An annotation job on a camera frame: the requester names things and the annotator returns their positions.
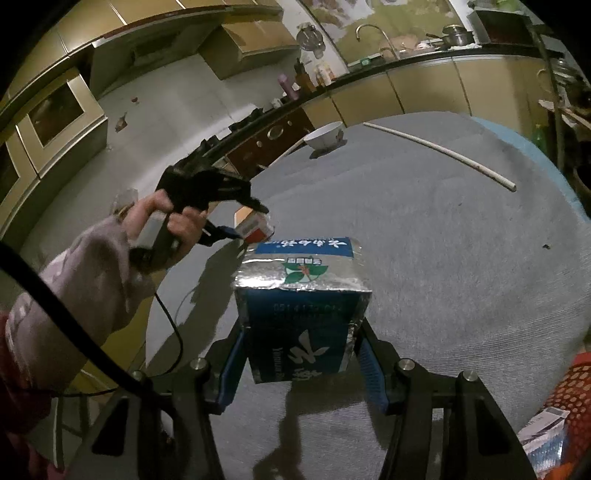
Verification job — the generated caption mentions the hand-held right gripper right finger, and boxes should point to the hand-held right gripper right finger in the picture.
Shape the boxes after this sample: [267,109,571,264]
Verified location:
[355,318,539,480]

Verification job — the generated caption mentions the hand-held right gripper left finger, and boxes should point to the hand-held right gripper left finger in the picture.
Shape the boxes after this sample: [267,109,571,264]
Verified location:
[69,323,250,480]

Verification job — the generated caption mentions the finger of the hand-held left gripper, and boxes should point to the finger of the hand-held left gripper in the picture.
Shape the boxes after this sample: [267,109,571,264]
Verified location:
[199,220,242,246]
[216,174,269,214]

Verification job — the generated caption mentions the blue toothpaste box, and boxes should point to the blue toothpaste box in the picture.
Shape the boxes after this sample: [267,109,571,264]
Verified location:
[517,406,571,467]
[233,237,373,385]

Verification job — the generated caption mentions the red plastic basket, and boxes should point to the red plastic basket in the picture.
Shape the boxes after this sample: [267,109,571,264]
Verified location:
[515,351,591,480]

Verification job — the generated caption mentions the person's left forearm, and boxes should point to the person's left forearm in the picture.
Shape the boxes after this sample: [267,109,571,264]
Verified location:
[0,217,158,393]

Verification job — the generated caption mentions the person's left hand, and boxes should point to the person's left hand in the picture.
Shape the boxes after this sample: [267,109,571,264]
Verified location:
[121,189,208,265]

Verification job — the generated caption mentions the brown stove cabinet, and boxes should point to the brown stove cabinet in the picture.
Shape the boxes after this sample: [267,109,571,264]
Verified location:
[226,111,315,178]

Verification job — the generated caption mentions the white bowl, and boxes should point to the white bowl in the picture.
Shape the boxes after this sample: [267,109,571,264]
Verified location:
[302,121,345,151]

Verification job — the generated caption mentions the grey table cloth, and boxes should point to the grey table cloth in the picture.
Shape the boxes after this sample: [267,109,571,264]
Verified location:
[145,111,591,480]

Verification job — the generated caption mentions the yellow range hood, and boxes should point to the yellow range hood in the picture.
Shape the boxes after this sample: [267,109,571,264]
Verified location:
[201,23,301,80]

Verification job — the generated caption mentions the hanging steel strainer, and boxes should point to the hanging steel strainer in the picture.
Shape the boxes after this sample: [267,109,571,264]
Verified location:
[297,25,325,59]

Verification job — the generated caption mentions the white thin stick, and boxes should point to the white thin stick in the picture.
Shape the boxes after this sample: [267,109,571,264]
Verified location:
[363,121,517,191]

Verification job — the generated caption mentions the steel faucet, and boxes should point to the steel faucet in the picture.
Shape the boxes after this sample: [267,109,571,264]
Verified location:
[355,24,400,62]

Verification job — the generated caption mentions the kitchen counter cabinet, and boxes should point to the kitchen counter cabinet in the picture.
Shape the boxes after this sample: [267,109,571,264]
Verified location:
[203,41,568,185]

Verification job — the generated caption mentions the person's red clothing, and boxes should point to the person's red clothing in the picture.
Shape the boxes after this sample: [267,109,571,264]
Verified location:
[0,309,61,480]

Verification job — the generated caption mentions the small cooking pot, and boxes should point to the small cooking pot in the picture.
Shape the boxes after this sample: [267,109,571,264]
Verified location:
[441,25,468,47]

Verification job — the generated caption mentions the blue table cover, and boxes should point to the blue table cover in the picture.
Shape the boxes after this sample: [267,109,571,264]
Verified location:
[471,115,578,213]

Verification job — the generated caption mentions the dark countertop appliance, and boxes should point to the dark countertop appliance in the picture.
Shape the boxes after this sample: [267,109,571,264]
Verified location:
[468,7,541,47]

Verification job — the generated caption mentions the dark metal shelf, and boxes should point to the dark metal shelf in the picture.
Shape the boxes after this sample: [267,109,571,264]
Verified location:
[538,46,591,195]

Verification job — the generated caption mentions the thin black cable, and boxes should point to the thin black cable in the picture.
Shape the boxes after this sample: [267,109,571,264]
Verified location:
[55,293,183,398]

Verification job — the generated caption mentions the yellow wall cabinets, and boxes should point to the yellow wall cabinets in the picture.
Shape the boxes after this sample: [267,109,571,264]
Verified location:
[0,0,296,232]

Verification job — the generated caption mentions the thick black cable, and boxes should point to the thick black cable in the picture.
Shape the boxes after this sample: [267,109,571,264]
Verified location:
[0,241,185,480]

